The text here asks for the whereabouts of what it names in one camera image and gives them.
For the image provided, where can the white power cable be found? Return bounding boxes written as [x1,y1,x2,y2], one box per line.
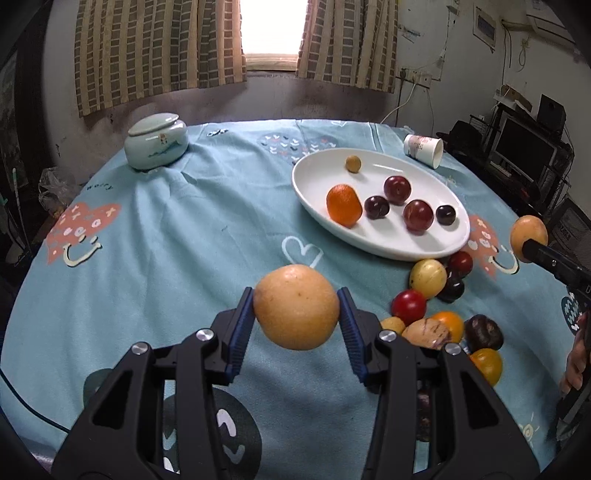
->
[381,83,416,125]

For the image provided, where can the wooden window sill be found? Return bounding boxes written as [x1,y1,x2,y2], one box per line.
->
[245,53,301,72]

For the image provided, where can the black speaker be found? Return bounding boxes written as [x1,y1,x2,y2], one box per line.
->
[538,93,568,134]

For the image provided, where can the clear plastic bag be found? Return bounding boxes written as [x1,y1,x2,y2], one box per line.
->
[39,167,77,215]

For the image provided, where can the striped pepino melon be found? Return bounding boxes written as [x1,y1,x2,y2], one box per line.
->
[402,318,452,352]

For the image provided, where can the black computer desk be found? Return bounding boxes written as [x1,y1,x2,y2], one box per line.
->
[457,138,578,222]

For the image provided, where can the white air conditioner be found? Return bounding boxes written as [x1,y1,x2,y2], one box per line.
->
[526,0,578,42]

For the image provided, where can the white paper cup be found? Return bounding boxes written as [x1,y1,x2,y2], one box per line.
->
[403,134,444,168]

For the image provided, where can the bright window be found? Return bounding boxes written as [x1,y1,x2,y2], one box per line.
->
[239,0,309,56]

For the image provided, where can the small red tomato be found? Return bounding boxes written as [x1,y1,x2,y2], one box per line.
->
[392,289,427,325]
[447,251,474,279]

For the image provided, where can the white wall panel box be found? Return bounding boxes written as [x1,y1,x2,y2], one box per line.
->
[473,4,498,40]

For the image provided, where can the white oval plate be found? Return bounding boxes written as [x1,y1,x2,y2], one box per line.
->
[292,148,471,261]

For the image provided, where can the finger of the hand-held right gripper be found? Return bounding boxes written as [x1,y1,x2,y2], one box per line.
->
[521,239,591,289]

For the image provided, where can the celadon ceramic lidded jar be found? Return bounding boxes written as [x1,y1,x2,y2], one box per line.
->
[124,112,189,171]

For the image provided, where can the black computer monitor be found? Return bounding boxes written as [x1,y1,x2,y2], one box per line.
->
[490,113,561,181]

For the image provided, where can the dark framed painting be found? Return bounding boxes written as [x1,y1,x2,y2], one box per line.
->
[0,48,28,185]

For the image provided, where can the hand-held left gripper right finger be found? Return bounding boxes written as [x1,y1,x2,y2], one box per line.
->
[336,286,541,480]

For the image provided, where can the tan asian pear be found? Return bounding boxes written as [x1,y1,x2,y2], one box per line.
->
[253,264,341,352]
[510,215,549,264]

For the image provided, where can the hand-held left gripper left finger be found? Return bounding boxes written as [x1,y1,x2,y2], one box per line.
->
[51,286,256,480]

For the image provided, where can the small wall shelf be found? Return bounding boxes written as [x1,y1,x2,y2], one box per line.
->
[494,85,532,109]

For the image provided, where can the red plum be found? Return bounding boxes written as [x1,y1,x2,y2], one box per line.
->
[403,199,435,234]
[383,175,412,205]

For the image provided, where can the pale yellow round plum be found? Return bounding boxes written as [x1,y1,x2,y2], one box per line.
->
[409,259,448,299]

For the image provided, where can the light blue printed tablecloth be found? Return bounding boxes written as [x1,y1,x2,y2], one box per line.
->
[0,119,587,480]

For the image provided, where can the person's right hand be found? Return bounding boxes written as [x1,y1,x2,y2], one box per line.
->
[560,311,591,395]

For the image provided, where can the orange mandarin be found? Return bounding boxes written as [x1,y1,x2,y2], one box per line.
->
[326,184,362,228]
[430,311,464,344]

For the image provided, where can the striped checked curtain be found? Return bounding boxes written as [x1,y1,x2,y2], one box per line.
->
[74,0,247,118]
[295,0,399,94]

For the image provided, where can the orange yellow persimmon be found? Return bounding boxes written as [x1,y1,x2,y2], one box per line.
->
[468,348,503,387]

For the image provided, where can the white wall outlet strip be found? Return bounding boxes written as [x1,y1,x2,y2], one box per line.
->
[399,68,432,86]

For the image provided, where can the dark blue cable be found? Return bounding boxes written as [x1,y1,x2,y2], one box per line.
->
[0,368,71,433]

